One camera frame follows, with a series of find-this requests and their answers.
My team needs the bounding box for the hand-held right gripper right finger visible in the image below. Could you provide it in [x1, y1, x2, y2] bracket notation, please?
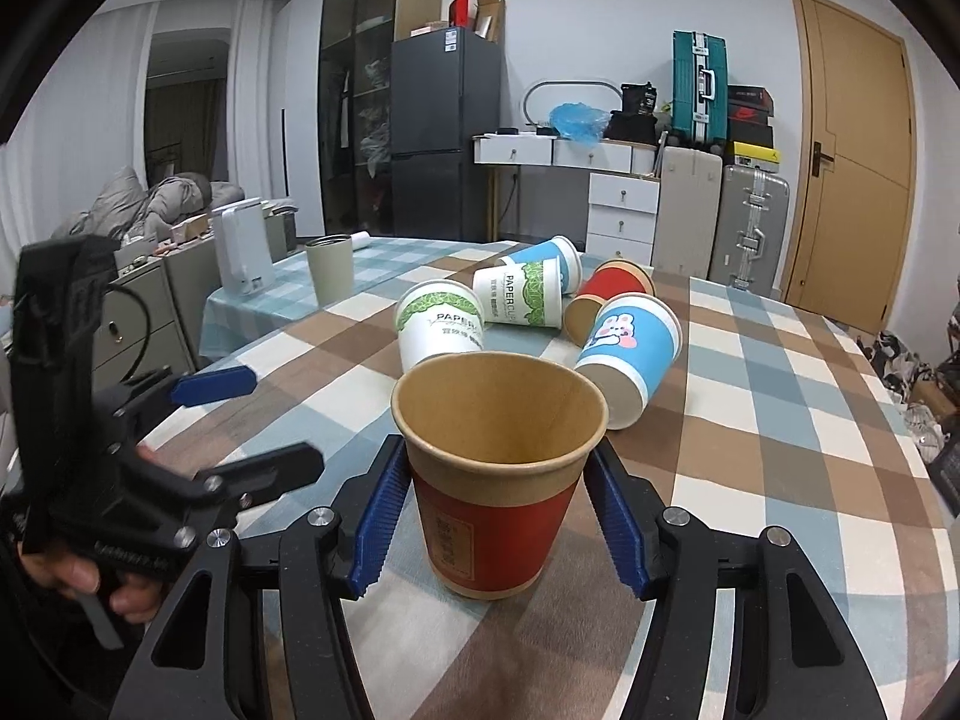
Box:
[585, 442, 853, 720]

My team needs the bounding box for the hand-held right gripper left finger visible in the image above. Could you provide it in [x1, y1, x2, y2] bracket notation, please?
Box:
[131, 435, 410, 720]

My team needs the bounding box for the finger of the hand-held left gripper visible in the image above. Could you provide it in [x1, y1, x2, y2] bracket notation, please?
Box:
[124, 365, 258, 422]
[191, 442, 326, 505]

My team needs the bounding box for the red and brown paper cup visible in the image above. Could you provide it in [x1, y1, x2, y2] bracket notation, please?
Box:
[563, 259, 658, 347]
[391, 350, 609, 600]

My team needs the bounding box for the blue bunny print paper cup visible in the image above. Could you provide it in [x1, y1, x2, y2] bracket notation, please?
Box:
[573, 293, 684, 431]

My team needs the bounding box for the white green leaf paper cup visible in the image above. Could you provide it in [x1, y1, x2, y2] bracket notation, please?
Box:
[394, 279, 488, 377]
[472, 258, 564, 330]

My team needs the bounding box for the blue and white paper cup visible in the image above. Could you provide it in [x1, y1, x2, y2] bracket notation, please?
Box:
[516, 235, 585, 295]

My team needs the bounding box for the person's left hand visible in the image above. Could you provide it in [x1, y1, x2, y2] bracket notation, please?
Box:
[21, 550, 163, 625]

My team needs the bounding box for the grey drawer cabinet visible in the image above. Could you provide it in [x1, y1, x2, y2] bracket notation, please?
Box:
[93, 238, 221, 392]

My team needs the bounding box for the blue white checkered tablecloth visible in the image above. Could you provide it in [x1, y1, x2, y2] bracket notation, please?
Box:
[202, 235, 518, 370]

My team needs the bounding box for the white tabletop appliance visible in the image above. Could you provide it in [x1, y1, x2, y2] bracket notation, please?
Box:
[211, 198, 275, 296]

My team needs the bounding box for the beige tumbler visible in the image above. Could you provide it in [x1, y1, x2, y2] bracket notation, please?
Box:
[304, 235, 354, 309]

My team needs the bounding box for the grey storage box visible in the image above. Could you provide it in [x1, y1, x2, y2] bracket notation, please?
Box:
[258, 198, 298, 257]

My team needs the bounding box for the brown blue checkered tablecloth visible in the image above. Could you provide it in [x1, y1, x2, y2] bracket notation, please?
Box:
[132, 240, 957, 720]

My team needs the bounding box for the grey padded jacket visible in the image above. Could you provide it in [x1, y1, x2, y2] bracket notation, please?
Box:
[49, 166, 212, 239]

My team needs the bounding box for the white curtain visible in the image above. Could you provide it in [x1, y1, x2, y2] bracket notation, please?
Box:
[216, 0, 290, 201]

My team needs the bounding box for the beige hard suitcase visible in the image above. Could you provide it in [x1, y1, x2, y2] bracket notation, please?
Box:
[652, 145, 723, 280]

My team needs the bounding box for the white drawer dresser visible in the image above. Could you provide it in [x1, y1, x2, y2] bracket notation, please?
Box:
[472, 133, 662, 265]

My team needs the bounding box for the black white patterned cloth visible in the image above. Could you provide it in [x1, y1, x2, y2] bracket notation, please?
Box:
[861, 328, 940, 407]

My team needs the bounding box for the dark glass door cabinet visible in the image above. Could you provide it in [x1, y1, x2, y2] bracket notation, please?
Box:
[318, 0, 445, 238]

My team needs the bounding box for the silver hard suitcase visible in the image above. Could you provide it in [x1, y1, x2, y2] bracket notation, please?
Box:
[708, 163, 793, 290]

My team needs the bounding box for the dark grey refrigerator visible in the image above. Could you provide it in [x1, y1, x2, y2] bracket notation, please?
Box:
[389, 28, 503, 245]

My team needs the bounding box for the black and yellow shoe box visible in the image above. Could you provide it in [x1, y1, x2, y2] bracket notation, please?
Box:
[723, 140, 782, 170]

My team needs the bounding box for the blue plastic bag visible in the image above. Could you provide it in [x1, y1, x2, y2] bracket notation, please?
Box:
[549, 100, 611, 146]

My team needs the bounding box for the black bag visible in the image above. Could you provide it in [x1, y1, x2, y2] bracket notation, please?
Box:
[603, 82, 662, 146]

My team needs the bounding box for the wooden door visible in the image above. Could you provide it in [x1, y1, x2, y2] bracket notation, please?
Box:
[779, 0, 918, 336]

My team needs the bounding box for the black and red shoe box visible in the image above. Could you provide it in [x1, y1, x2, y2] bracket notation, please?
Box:
[726, 85, 774, 143]

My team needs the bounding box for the oval mirror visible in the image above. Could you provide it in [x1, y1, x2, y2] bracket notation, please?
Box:
[522, 78, 625, 125]

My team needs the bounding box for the teal hard suitcase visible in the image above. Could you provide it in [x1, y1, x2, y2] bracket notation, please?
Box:
[670, 31, 729, 152]

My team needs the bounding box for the black cable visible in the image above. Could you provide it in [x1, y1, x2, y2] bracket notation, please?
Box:
[105, 286, 154, 391]

